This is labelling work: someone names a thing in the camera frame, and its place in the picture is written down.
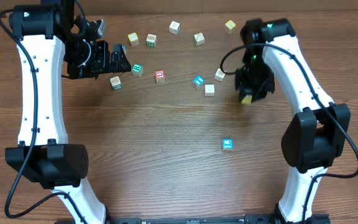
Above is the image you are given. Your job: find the yellow top block left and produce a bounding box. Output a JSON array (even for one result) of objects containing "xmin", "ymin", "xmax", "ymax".
[{"xmin": 128, "ymin": 32, "xmax": 139, "ymax": 46}]

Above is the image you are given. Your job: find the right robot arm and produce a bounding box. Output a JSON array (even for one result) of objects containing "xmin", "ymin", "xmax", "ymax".
[{"xmin": 235, "ymin": 19, "xmax": 351, "ymax": 223}]

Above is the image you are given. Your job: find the white picture block dark side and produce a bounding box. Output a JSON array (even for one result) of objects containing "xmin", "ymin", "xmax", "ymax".
[{"xmin": 214, "ymin": 68, "xmax": 226, "ymax": 82}]

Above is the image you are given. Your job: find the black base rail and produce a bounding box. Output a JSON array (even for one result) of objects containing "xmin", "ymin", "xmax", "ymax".
[{"xmin": 104, "ymin": 213, "xmax": 332, "ymax": 224}]

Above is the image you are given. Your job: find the white block blue side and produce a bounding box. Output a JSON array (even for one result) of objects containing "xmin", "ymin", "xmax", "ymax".
[{"xmin": 223, "ymin": 139, "xmax": 234, "ymax": 151}]

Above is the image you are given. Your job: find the white grapes picture block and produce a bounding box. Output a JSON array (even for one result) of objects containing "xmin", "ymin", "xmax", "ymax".
[{"xmin": 110, "ymin": 76, "xmax": 122, "ymax": 90}]

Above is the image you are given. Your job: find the wooden block green letter side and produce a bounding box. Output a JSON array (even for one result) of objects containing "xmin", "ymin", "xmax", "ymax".
[{"xmin": 146, "ymin": 34, "xmax": 157, "ymax": 47}]

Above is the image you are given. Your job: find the blue letter block far left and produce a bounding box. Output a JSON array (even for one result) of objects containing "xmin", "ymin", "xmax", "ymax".
[{"xmin": 122, "ymin": 45, "xmax": 127, "ymax": 54}]

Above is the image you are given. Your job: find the white block top centre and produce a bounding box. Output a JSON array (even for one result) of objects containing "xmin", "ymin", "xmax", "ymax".
[{"xmin": 169, "ymin": 21, "xmax": 180, "ymax": 35}]

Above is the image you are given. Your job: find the white picture block centre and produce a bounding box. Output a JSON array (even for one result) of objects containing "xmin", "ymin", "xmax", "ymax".
[{"xmin": 193, "ymin": 32, "xmax": 205, "ymax": 46}]

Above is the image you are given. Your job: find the yellow top block right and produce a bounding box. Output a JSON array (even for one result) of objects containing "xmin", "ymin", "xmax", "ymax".
[{"xmin": 224, "ymin": 20, "xmax": 236, "ymax": 34}]

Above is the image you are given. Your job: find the blue letter T block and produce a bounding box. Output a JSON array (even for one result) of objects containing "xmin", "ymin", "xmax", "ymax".
[{"xmin": 192, "ymin": 75, "xmax": 205, "ymax": 89}]

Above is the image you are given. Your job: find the green letter R block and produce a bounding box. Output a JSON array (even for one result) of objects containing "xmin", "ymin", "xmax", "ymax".
[{"xmin": 132, "ymin": 63, "xmax": 143, "ymax": 77}]

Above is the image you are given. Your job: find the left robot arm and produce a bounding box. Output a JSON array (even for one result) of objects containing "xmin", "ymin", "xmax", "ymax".
[{"xmin": 3, "ymin": 1, "xmax": 131, "ymax": 223}]

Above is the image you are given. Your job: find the red letter U block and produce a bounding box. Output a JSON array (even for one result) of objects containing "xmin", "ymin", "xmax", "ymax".
[{"xmin": 155, "ymin": 70, "xmax": 165, "ymax": 83}]

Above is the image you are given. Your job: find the white block yellow side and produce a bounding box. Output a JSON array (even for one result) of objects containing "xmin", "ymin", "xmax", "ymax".
[{"xmin": 204, "ymin": 84, "xmax": 215, "ymax": 96}]

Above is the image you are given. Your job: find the yellow side picture block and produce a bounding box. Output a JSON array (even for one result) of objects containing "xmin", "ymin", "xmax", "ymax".
[{"xmin": 241, "ymin": 95, "xmax": 253, "ymax": 105}]

